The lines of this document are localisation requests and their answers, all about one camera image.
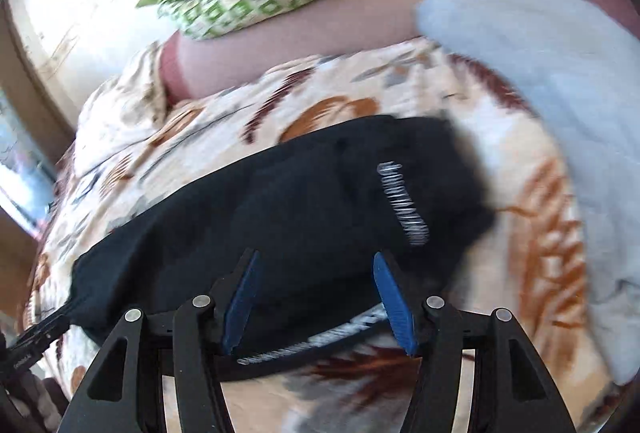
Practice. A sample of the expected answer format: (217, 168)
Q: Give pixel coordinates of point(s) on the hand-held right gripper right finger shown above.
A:
(395, 308)

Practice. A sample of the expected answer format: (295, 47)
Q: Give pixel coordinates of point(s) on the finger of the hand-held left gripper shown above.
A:
(42, 330)

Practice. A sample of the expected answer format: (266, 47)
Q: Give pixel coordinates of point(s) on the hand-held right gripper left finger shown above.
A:
(240, 308)

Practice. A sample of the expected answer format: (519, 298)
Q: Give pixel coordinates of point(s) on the black pants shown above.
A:
(300, 213)

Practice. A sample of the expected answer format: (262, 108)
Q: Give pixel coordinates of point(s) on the cream leaf-print fleece blanket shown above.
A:
(525, 238)

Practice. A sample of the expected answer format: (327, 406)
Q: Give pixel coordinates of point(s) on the stained glass window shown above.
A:
(22, 153)

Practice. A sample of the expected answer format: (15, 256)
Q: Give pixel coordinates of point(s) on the white floral pillow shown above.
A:
(125, 83)

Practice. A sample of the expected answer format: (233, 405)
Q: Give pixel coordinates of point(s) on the pink padded headboard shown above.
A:
(325, 28)

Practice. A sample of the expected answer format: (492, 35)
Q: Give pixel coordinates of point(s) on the light blue quilted blanket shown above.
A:
(550, 63)

